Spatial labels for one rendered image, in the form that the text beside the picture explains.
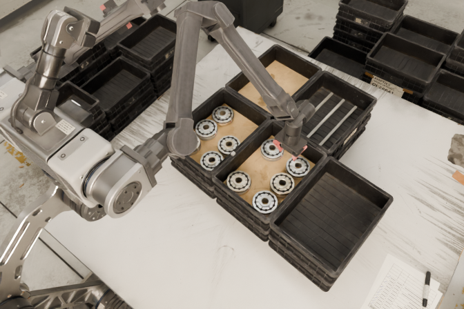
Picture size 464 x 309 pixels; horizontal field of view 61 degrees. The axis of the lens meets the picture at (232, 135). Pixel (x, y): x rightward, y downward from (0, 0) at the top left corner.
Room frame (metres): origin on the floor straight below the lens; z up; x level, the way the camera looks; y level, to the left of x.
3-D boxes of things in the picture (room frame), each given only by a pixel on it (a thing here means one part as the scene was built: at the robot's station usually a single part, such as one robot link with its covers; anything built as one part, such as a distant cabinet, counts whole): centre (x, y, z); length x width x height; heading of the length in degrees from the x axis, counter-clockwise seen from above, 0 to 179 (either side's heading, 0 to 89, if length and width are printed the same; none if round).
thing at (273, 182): (0.78, -0.20, 0.86); 0.10 x 0.10 x 0.01
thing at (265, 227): (0.83, -0.15, 0.87); 0.40 x 0.30 x 0.11; 135
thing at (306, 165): (0.86, -0.27, 0.86); 0.10 x 0.10 x 0.01
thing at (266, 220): (0.83, -0.15, 0.92); 0.40 x 0.30 x 0.02; 135
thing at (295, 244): (0.62, -0.36, 0.92); 0.40 x 0.30 x 0.02; 135
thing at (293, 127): (0.80, -0.21, 1.24); 0.07 x 0.06 x 0.07; 139
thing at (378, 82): (1.66, -1.00, 0.41); 0.31 x 0.02 x 0.16; 50
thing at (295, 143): (0.79, -0.21, 1.18); 0.10 x 0.07 x 0.07; 45
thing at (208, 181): (1.04, 0.06, 0.87); 0.40 x 0.30 x 0.11; 135
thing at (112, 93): (1.81, 0.75, 0.31); 0.40 x 0.30 x 0.34; 140
